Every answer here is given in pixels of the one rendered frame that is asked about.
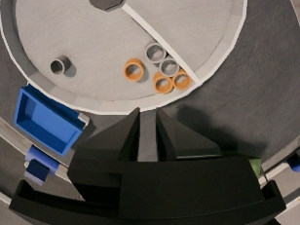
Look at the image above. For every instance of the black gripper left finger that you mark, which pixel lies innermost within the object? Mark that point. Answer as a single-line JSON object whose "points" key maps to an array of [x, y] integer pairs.
{"points": [[119, 141]]}

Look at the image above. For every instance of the white round turntable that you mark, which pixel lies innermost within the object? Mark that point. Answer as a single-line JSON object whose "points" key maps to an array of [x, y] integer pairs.
{"points": [[99, 37]]}

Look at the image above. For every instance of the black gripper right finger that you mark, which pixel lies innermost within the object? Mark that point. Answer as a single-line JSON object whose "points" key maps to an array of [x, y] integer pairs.
{"points": [[182, 143]]}

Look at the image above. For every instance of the grey metal bushing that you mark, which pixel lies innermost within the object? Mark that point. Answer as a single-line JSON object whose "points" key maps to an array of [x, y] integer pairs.
{"points": [[64, 60], [155, 59], [172, 72]]}

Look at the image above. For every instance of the blue open tray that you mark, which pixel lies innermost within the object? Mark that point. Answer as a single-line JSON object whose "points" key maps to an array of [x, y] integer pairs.
{"points": [[52, 131]]}

